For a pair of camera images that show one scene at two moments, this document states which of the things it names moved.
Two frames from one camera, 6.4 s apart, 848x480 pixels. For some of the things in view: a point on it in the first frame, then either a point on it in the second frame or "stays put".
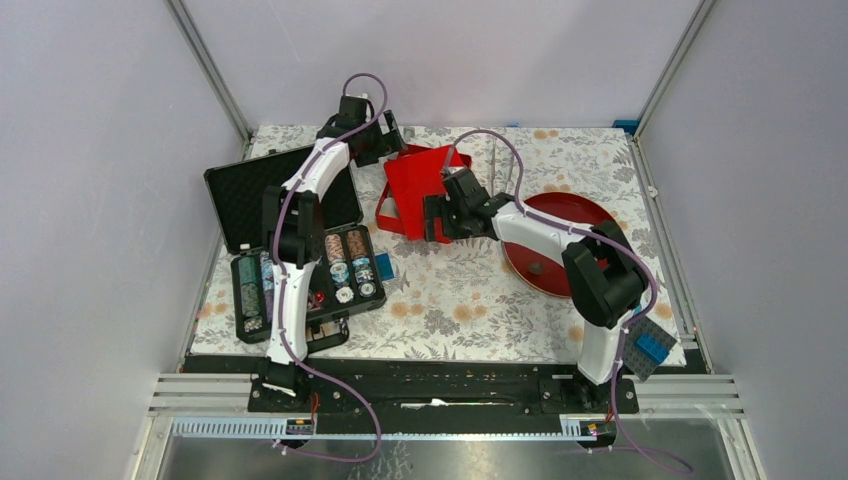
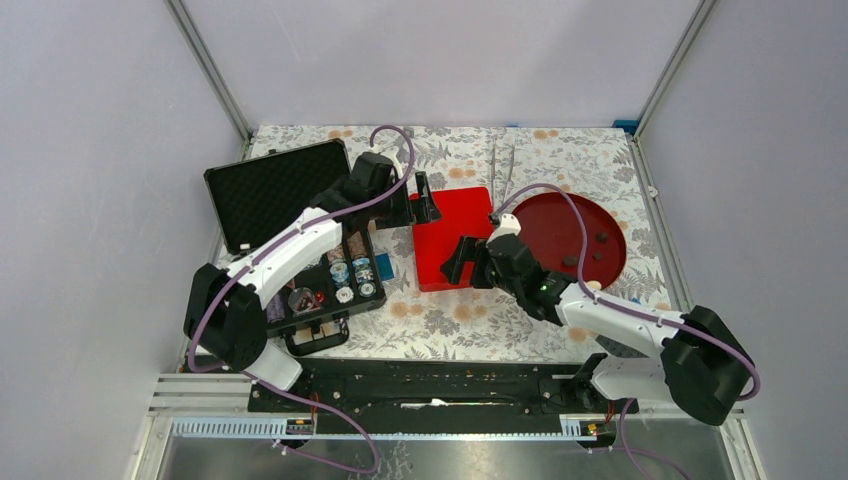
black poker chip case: (351, 277) stays put
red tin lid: (416, 176) → (464, 212)
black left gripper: (388, 143) → (415, 211)
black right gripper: (438, 206) → (470, 250)
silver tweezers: (493, 169) stays put
